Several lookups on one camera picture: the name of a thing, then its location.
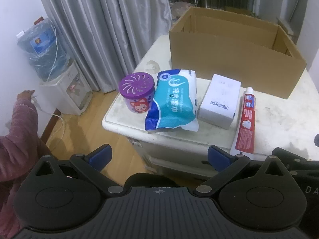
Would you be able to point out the blue wet wipes pack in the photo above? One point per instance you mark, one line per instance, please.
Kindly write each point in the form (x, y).
(172, 104)

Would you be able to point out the large cardboard box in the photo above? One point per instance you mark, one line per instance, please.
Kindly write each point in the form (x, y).
(224, 62)

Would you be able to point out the grey curtain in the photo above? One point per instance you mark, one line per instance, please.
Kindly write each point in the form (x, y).
(99, 29)

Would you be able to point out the white carton box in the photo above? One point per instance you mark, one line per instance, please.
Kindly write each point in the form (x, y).
(219, 97)

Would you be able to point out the person's pink sleeved left forearm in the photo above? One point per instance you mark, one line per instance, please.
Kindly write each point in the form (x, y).
(20, 134)

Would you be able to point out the white table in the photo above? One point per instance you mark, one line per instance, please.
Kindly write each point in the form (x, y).
(279, 119)

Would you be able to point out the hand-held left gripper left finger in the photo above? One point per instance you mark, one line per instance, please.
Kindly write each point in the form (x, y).
(99, 156)

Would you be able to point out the red toothpaste tube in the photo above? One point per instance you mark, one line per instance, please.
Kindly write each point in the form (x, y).
(246, 119)

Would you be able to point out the small clear plastic piece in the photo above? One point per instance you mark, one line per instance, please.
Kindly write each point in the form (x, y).
(152, 66)

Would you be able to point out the person's left hand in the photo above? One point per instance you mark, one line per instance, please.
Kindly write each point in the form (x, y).
(25, 95)

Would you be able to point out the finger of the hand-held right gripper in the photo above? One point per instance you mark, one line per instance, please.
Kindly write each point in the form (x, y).
(289, 154)

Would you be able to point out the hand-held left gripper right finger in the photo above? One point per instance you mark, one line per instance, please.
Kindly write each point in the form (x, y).
(219, 158)

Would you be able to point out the blue water bottle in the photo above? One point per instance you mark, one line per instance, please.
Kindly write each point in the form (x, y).
(42, 47)

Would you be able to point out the purple air freshener can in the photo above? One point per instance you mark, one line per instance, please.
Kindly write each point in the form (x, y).
(135, 84)

